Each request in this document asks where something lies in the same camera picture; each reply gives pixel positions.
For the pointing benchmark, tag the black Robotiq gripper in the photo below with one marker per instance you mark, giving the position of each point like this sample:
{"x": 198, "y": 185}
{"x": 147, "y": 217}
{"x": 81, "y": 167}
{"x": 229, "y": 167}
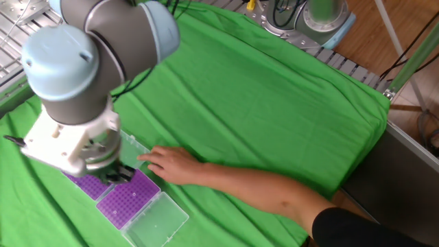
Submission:
{"x": 111, "y": 169}

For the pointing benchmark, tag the purple rack pipette tip box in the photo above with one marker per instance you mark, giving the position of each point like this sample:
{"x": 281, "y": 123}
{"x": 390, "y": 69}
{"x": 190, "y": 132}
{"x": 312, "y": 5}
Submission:
{"x": 89, "y": 185}
{"x": 127, "y": 202}

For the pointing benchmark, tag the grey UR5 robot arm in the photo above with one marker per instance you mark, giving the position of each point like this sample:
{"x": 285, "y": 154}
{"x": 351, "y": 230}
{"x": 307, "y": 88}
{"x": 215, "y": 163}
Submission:
{"x": 120, "y": 34}

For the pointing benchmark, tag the person's right forearm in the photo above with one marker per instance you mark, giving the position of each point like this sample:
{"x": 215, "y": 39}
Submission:
{"x": 264, "y": 193}

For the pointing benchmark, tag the person's right hand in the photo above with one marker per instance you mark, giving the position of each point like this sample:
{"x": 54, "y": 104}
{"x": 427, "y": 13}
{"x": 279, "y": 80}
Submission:
{"x": 176, "y": 166}

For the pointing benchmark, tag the green table cloth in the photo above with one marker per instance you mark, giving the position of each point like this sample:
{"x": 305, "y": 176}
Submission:
{"x": 257, "y": 113}

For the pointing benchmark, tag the yellow plastic item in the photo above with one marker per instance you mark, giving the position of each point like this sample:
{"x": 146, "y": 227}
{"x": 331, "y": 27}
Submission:
{"x": 251, "y": 5}

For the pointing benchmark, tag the black shirt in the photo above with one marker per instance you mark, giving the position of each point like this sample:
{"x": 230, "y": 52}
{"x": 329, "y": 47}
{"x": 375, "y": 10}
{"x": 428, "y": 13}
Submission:
{"x": 363, "y": 230}

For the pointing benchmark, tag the white thin rod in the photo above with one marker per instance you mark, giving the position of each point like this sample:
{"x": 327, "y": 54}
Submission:
{"x": 396, "y": 44}

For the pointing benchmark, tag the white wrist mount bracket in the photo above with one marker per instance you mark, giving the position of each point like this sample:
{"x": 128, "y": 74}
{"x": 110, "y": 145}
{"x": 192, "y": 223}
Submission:
{"x": 65, "y": 144}

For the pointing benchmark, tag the aluminium frame beam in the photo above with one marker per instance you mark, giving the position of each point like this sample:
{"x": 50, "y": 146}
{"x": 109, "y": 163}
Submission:
{"x": 415, "y": 61}

